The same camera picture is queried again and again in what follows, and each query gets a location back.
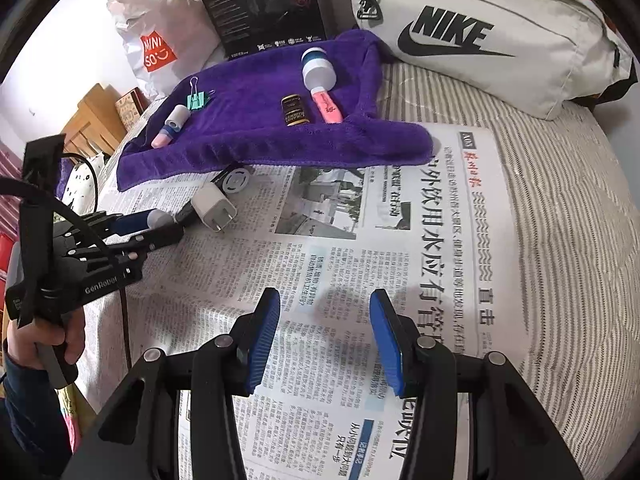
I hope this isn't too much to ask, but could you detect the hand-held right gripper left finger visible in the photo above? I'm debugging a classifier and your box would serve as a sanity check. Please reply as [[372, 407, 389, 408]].
[[65, 287, 283, 480]]

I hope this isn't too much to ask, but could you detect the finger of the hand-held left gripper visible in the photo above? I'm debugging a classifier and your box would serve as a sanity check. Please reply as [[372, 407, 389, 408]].
[[55, 210, 157, 241], [70, 225, 186, 263]]

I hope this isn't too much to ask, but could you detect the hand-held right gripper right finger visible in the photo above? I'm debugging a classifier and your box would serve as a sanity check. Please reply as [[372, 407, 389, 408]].
[[369, 288, 566, 480]]

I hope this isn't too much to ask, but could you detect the green binder clip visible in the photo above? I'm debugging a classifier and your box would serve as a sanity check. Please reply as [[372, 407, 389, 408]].
[[186, 76, 217, 110]]

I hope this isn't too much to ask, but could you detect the small dark brown bottle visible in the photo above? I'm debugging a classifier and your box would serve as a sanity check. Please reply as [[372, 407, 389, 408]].
[[280, 94, 309, 129]]

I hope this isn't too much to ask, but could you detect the blue and white bottle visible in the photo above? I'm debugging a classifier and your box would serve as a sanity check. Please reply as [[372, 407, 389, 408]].
[[301, 47, 334, 92]]

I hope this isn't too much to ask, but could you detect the person's left forearm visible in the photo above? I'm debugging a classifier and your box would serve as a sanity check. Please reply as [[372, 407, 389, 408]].
[[0, 355, 77, 480]]

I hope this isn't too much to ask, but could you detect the person's left hand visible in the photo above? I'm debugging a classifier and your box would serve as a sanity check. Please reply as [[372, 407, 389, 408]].
[[2, 305, 87, 377]]

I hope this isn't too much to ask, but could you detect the white charger plug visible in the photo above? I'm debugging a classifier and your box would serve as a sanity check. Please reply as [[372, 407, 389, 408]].
[[191, 182, 239, 234]]

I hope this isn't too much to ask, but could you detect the white floral pillow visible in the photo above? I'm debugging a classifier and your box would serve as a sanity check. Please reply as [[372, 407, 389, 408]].
[[62, 152, 109, 212]]

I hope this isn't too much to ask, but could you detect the white tape roll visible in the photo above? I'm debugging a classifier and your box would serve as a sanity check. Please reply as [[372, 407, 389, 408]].
[[220, 167, 254, 196]]

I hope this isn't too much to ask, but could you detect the newspaper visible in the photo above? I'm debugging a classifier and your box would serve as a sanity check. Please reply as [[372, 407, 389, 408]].
[[82, 125, 532, 480]]

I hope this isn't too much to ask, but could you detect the brown patterned notebook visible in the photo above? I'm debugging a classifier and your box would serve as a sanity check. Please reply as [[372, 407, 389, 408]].
[[115, 87, 146, 121]]

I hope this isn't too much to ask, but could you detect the purple towel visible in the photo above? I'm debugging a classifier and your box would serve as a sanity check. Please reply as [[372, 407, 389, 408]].
[[116, 29, 435, 194]]

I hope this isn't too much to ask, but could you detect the white plastic shopping bag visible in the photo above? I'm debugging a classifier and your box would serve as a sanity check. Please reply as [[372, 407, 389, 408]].
[[107, 0, 226, 102]]

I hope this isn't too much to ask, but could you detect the black headset box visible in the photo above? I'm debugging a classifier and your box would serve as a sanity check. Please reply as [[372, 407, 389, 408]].
[[191, 0, 329, 59]]

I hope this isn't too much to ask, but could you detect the grey waist bag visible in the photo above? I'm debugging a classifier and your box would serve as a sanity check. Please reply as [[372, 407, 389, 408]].
[[347, 0, 639, 121]]

